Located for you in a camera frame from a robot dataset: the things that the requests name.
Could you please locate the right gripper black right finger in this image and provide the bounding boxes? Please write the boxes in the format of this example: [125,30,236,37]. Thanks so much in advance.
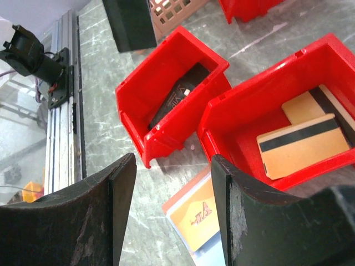
[211,154,354,265]

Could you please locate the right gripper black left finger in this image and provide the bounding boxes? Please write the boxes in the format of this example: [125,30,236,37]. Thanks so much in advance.
[1,153,136,265]

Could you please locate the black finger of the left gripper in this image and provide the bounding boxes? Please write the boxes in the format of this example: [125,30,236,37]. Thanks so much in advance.
[102,0,157,53]

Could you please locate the gold VIP card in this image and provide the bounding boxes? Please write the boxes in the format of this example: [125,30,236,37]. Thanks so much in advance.
[169,178,220,252]

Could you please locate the brown leather card holder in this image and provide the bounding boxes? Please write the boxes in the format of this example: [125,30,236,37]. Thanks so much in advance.
[162,166,225,265]

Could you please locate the red plastic bin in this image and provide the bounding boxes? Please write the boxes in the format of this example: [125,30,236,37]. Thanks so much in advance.
[219,0,284,24]
[115,26,231,168]
[197,33,354,191]

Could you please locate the gold cards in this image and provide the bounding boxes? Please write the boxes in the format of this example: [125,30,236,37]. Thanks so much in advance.
[257,85,354,180]

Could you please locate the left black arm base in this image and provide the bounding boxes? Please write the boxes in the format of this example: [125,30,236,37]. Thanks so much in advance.
[1,21,74,109]

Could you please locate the gold magnetic stripe card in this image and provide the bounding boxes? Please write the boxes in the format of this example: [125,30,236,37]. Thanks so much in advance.
[257,113,350,180]

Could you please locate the black VIP card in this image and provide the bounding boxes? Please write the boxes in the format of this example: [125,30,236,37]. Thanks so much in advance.
[148,63,210,130]

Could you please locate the pink mesh desk organizer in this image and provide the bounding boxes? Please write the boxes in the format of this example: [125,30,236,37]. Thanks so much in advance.
[148,0,208,40]

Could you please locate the aluminium frame rails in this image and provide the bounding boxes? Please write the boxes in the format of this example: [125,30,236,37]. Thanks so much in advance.
[0,9,87,206]

